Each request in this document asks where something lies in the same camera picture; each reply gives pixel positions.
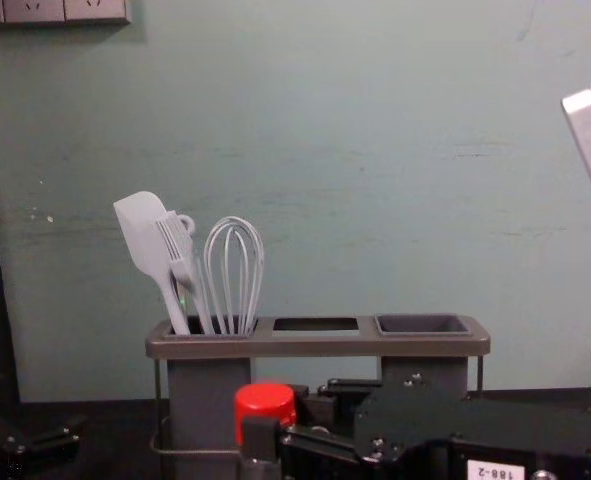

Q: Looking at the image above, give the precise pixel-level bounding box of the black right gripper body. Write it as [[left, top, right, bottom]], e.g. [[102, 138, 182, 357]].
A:
[[352, 384, 591, 480]]

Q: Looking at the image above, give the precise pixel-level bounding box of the grey steel utensil rack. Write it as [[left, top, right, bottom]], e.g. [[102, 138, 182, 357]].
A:
[[144, 313, 492, 457]]

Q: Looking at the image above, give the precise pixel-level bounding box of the black table cloth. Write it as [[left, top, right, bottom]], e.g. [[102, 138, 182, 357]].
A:
[[17, 385, 591, 480]]

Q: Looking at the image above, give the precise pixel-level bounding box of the grey plastic utensil cup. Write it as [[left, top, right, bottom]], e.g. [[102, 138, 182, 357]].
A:
[[374, 312, 472, 400], [162, 314, 259, 454]]

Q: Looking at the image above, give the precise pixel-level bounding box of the grey silicone spatula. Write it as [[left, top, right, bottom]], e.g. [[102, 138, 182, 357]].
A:
[[113, 190, 192, 335]]

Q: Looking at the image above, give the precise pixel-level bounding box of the grey silicone basting brush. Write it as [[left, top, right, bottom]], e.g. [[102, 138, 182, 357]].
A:
[[153, 211, 215, 334]]

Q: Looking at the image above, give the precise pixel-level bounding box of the grey wire whisk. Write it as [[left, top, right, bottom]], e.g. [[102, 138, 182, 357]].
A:
[[202, 215, 268, 336]]

